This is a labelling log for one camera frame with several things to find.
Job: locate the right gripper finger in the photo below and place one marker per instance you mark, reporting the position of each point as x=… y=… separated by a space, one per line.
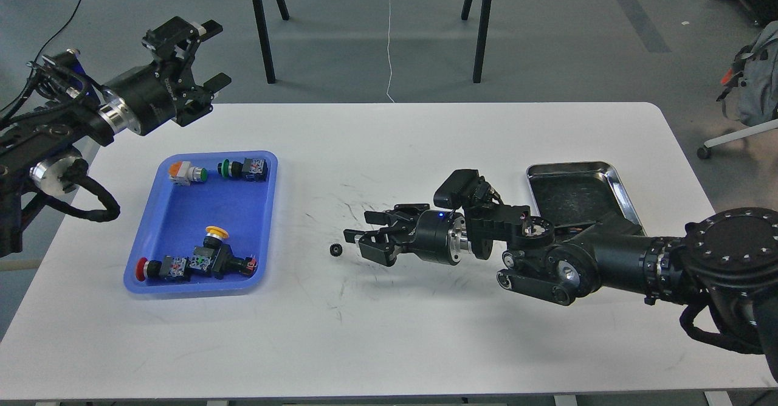
x=408 y=215
x=381 y=246

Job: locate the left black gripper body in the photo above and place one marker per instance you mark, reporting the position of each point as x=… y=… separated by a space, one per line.
x=142 y=100

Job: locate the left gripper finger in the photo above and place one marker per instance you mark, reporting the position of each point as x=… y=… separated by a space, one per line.
x=195 y=102
x=174 y=43

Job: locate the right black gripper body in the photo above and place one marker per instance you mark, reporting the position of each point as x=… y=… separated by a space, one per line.
x=439 y=237

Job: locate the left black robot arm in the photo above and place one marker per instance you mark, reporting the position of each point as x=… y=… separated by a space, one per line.
x=61 y=104

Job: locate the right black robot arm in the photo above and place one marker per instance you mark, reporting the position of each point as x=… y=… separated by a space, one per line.
x=723 y=271

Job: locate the left black stand legs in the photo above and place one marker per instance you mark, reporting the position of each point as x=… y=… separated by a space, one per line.
x=263 y=35

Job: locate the black stand legs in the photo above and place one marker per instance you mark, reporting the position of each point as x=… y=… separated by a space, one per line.
x=482 y=35
x=263 y=35

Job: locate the blue plastic tray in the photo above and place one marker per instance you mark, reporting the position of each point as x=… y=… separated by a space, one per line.
x=176 y=216

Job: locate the steel metal tray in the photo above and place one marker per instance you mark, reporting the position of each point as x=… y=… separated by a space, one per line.
x=575 y=195

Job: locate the yellow mushroom push button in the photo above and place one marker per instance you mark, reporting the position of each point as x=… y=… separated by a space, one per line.
x=211 y=259

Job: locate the right black stand legs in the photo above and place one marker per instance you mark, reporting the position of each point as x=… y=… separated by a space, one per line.
x=482 y=35

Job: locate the grey backpack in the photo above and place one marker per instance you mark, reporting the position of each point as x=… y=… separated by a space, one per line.
x=753 y=69

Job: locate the orange push button switch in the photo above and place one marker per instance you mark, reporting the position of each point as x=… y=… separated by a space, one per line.
x=184 y=172

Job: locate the green push button switch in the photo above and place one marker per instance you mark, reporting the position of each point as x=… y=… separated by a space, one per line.
x=252 y=170

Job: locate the red push button switch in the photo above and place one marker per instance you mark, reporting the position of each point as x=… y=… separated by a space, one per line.
x=180 y=268

